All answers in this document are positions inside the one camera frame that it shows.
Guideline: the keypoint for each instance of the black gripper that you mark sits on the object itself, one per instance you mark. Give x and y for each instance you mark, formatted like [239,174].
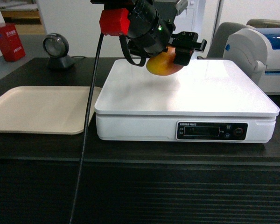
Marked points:
[185,42]

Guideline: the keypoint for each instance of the dark red yellow mango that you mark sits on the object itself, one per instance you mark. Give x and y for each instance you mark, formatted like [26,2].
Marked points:
[163,64]

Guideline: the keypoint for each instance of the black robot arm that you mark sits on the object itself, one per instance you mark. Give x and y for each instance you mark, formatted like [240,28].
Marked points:
[146,28]

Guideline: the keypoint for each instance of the white checkout scale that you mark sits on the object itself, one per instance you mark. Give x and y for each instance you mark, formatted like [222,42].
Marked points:
[206,101]

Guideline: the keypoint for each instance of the black checkout counter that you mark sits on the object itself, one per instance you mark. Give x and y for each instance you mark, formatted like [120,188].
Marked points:
[138,182]

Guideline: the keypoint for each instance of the grey office chair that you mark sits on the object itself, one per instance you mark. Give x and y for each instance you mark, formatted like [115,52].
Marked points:
[221,36]

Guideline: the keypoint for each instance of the white receipt printer kiosk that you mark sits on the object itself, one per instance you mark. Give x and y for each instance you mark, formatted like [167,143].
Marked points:
[191,19]

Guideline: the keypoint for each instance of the grey label printer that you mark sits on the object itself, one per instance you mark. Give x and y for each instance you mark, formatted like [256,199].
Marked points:
[248,49]

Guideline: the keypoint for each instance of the red wrist block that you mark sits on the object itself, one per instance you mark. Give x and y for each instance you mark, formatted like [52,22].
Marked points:
[114,22]

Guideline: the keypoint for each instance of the blue white printer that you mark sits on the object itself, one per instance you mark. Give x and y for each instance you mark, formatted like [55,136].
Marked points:
[269,80]

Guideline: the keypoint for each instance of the black barcode scanner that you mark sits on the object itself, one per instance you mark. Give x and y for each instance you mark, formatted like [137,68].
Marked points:
[57,47]

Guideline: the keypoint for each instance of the beige plastic tray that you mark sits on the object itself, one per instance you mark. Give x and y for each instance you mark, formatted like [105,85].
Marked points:
[44,109]

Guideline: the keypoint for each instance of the red fire extinguisher box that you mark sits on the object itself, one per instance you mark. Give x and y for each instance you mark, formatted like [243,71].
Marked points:
[10,43]

